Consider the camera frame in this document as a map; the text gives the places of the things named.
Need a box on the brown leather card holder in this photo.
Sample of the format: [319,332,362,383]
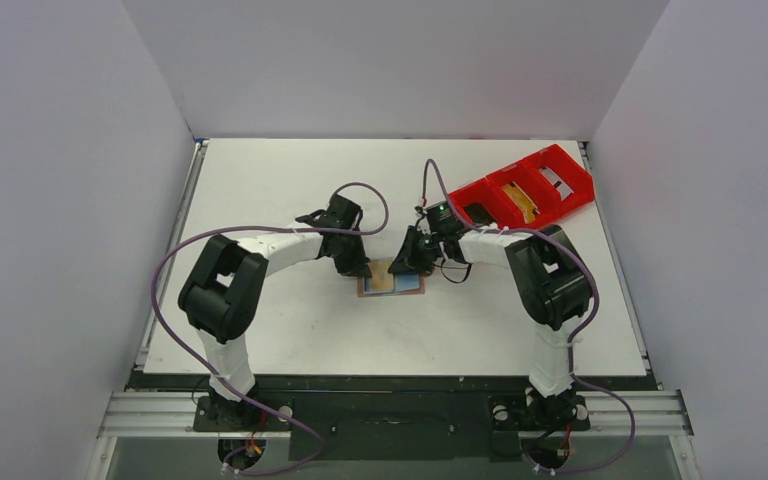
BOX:
[357,258,425,298]

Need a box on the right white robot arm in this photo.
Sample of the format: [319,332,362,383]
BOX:
[388,202,595,427]

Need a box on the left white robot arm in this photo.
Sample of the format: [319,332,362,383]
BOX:
[178,194,371,430]

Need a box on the black card in bin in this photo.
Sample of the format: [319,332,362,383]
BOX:
[463,203,497,227]

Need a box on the yellow card in bin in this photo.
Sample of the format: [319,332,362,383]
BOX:
[502,182,539,223]

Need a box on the white card in bin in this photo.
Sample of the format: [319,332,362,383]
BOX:
[539,167,574,200]

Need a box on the red three-compartment bin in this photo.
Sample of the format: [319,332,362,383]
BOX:
[449,144,595,229]

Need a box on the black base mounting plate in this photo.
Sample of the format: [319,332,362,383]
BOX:
[192,375,590,464]

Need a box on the aluminium frame rail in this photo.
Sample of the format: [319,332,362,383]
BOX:
[98,391,693,439]

